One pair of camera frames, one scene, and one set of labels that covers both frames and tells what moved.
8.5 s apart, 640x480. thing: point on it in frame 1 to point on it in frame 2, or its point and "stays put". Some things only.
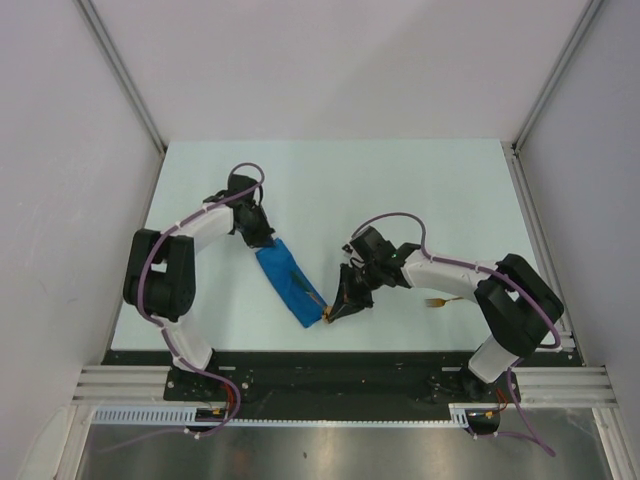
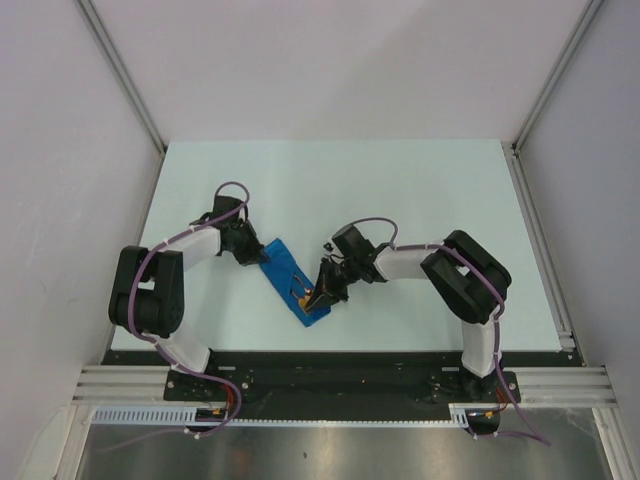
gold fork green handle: (438, 302) to (303, 301)
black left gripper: (261, 237) to (253, 254)
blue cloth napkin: (278, 262) stays put
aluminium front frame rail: (538, 384) stays put
